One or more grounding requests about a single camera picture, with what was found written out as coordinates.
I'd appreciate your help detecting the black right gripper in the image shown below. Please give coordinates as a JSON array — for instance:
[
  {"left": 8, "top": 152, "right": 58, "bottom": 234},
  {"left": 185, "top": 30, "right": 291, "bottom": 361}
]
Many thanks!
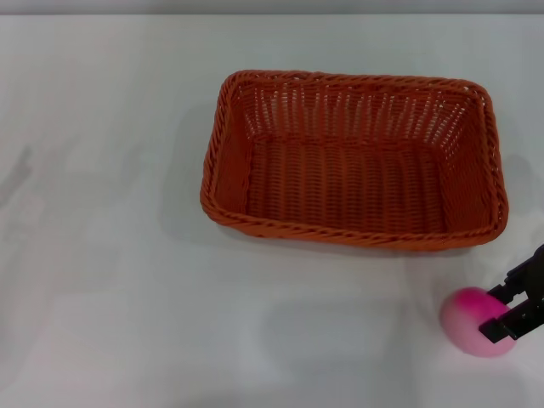
[{"left": 478, "top": 243, "right": 544, "bottom": 345}]

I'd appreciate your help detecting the pink toy peach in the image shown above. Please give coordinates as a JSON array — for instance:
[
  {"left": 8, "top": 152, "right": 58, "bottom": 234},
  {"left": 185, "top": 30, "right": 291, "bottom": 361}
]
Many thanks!
[{"left": 439, "top": 287, "right": 517, "bottom": 357}]

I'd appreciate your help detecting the orange woven rectangular basket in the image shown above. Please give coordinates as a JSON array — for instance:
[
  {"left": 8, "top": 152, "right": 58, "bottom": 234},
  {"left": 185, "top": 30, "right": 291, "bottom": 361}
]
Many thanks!
[{"left": 198, "top": 70, "right": 510, "bottom": 251}]

